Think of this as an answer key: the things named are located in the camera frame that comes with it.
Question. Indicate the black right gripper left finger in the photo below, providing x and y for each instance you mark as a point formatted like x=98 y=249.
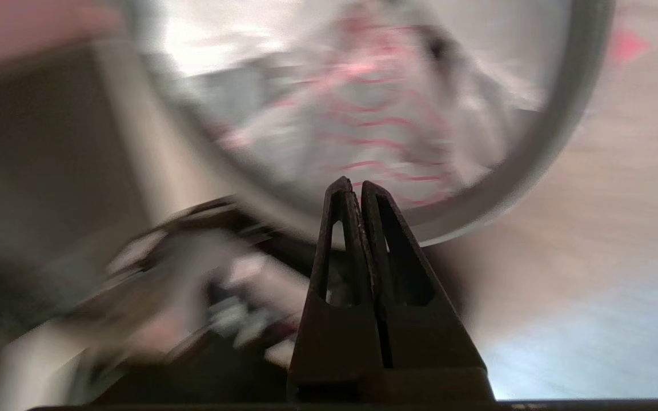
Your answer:
x=334 y=342

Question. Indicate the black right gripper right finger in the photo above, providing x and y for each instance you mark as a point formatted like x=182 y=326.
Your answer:
x=432 y=348

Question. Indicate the white red-printed plastic bag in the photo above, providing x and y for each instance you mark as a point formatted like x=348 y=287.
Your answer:
x=374 y=103

